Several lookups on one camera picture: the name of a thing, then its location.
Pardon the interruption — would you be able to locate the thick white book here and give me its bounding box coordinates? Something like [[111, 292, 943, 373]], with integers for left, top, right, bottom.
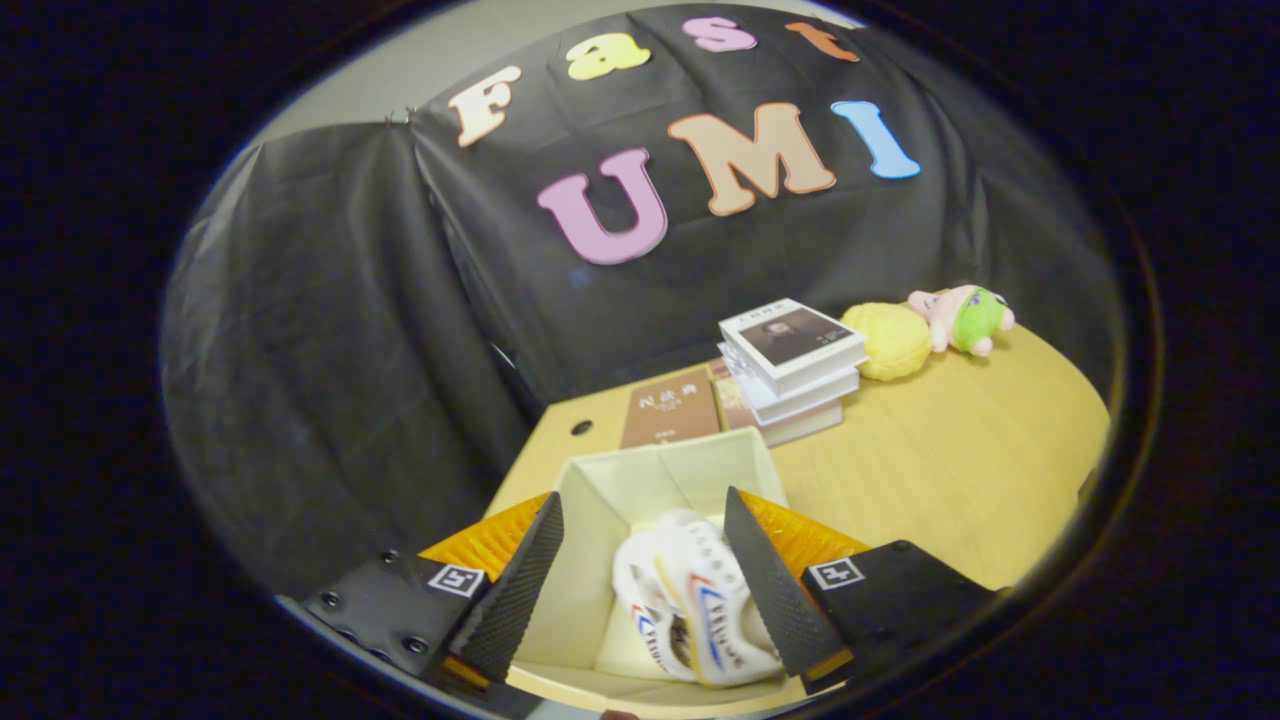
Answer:
[[722, 345, 861, 426], [760, 400, 844, 448]]

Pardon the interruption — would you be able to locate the grey fabric storage box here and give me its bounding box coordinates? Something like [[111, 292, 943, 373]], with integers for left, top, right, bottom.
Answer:
[[505, 427, 811, 716]]

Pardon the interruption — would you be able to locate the white canvas shoe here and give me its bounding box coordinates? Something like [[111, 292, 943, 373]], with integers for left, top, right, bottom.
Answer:
[[612, 530, 701, 683], [655, 510, 786, 689]]

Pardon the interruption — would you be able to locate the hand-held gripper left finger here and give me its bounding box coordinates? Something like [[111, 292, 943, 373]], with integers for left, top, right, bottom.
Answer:
[[303, 491, 565, 693]]

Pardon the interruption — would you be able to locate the white book with portrait cover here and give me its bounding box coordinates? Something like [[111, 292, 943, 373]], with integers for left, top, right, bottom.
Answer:
[[718, 298, 867, 396]]

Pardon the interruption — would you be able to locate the pink and green plush toy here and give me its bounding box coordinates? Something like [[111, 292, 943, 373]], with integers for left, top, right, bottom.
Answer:
[[907, 284, 1016, 358]]

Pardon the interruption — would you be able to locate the brown book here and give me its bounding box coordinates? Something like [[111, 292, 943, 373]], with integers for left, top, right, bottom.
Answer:
[[620, 368, 723, 450]]

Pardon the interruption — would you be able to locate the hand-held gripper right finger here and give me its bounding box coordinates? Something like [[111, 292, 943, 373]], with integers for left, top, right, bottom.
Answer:
[[725, 487, 998, 697]]

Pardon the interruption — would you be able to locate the patterned reddish book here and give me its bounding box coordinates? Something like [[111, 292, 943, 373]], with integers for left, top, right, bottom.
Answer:
[[708, 358, 763, 431]]

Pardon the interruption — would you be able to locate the yellow plush toy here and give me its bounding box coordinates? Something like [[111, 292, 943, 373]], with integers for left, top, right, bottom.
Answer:
[[840, 302, 933, 382]]

